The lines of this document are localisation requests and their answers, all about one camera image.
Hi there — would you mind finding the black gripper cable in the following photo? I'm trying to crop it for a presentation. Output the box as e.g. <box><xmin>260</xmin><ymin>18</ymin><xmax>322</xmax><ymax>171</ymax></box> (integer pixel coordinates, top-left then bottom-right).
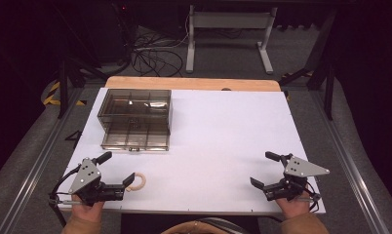
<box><xmin>300</xmin><ymin>180</ymin><xmax>323</xmax><ymax>213</ymax></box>
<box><xmin>48</xmin><ymin>163</ymin><xmax>84</xmax><ymax>228</ymax></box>

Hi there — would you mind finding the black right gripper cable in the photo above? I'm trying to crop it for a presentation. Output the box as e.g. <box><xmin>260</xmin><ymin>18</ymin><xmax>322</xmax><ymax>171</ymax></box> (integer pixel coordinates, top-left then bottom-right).
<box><xmin>300</xmin><ymin>180</ymin><xmax>323</xmax><ymax>213</ymax></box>

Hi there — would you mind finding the person's right hand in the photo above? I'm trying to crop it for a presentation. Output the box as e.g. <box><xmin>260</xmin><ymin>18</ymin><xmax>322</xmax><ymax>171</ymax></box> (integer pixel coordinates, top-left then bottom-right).
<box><xmin>274</xmin><ymin>191</ymin><xmax>312</xmax><ymax>219</ymax></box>

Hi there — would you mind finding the beige ring bracelet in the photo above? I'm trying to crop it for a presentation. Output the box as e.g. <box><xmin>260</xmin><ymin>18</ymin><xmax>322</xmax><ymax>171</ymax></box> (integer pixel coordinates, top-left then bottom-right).
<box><xmin>125</xmin><ymin>172</ymin><xmax>147</xmax><ymax>193</ymax></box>

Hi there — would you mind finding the black metal stand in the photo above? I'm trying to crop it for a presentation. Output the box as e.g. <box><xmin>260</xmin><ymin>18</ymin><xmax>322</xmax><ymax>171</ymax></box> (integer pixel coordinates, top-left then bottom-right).
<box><xmin>278</xmin><ymin>9</ymin><xmax>337</xmax><ymax>122</ymax></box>
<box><xmin>55</xmin><ymin>58</ymin><xmax>109</xmax><ymax>120</ymax></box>

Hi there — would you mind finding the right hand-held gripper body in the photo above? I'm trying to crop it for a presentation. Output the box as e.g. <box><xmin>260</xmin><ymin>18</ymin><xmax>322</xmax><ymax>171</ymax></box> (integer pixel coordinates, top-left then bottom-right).
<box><xmin>263</xmin><ymin>154</ymin><xmax>331</xmax><ymax>202</ymax></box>

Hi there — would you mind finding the white table board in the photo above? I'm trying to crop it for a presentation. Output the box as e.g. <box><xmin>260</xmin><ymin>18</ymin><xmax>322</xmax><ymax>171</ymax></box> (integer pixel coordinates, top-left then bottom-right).
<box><xmin>57</xmin><ymin>86</ymin><xmax>327</xmax><ymax>216</ymax></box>

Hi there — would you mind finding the bundle of floor cables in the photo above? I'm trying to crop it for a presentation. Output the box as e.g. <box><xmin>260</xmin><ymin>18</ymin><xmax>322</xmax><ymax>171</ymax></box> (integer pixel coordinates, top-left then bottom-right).
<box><xmin>130</xmin><ymin>24</ymin><xmax>190</xmax><ymax>78</ymax></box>

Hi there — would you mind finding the wooden table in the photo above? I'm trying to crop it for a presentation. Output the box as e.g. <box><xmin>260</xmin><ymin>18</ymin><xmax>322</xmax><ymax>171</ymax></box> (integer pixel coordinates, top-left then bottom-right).
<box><xmin>104</xmin><ymin>75</ymin><xmax>282</xmax><ymax>93</ymax></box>

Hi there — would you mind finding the yellow black hazard tape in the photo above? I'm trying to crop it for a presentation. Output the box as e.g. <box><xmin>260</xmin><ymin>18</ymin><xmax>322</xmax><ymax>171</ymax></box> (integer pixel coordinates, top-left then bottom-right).
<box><xmin>42</xmin><ymin>80</ymin><xmax>88</xmax><ymax>107</ymax></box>

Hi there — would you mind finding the dark computer tower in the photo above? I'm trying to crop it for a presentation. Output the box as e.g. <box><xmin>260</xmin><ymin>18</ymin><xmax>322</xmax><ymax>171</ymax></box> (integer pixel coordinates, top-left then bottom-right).
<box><xmin>96</xmin><ymin>2</ymin><xmax>134</xmax><ymax>66</ymax></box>

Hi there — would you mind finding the person's body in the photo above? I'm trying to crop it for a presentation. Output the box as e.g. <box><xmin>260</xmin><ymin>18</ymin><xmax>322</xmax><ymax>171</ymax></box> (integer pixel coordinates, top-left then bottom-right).
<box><xmin>160</xmin><ymin>216</ymin><xmax>251</xmax><ymax>234</ymax></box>

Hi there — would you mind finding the person's left hand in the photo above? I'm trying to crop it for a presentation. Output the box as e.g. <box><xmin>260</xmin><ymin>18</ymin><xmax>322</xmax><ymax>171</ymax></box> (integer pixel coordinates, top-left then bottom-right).
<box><xmin>70</xmin><ymin>193</ymin><xmax>105</xmax><ymax>224</ymax></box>

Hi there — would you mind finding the clear brown drawer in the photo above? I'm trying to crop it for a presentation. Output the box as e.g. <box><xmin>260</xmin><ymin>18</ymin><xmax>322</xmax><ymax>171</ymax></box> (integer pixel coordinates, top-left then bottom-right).
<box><xmin>100</xmin><ymin>120</ymin><xmax>171</xmax><ymax>152</ymax></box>

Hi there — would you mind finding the aluminium rail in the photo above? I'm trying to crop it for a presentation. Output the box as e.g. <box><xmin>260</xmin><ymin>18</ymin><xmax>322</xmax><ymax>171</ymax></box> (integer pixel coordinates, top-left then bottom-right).
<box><xmin>0</xmin><ymin>87</ymin><xmax>85</xmax><ymax>234</ymax></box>
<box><xmin>308</xmin><ymin>90</ymin><xmax>392</xmax><ymax>234</ymax></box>

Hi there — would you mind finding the white metal stand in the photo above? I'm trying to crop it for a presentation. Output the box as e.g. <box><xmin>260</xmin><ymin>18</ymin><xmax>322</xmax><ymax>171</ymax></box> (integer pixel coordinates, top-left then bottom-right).
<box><xmin>185</xmin><ymin>4</ymin><xmax>279</xmax><ymax>75</ymax></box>

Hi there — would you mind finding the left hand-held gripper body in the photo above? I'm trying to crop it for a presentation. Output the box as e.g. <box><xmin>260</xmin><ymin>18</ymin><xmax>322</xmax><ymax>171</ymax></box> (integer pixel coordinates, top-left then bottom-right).
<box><xmin>68</xmin><ymin>157</ymin><xmax>126</xmax><ymax>207</ymax></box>

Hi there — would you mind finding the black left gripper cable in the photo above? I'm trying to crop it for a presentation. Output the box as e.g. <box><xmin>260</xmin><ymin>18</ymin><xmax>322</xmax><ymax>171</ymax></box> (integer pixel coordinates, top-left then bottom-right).
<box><xmin>48</xmin><ymin>163</ymin><xmax>84</xmax><ymax>228</ymax></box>

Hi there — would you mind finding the black triangular bracket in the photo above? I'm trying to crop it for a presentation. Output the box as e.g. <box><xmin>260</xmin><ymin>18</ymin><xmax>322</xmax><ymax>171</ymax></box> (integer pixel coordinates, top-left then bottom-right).
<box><xmin>64</xmin><ymin>129</ymin><xmax>83</xmax><ymax>142</ymax></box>

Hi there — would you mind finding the clear brown drawer box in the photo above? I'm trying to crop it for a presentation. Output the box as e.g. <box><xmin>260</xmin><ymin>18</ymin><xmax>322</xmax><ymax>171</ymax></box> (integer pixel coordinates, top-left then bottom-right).
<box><xmin>97</xmin><ymin>88</ymin><xmax>173</xmax><ymax>131</ymax></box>

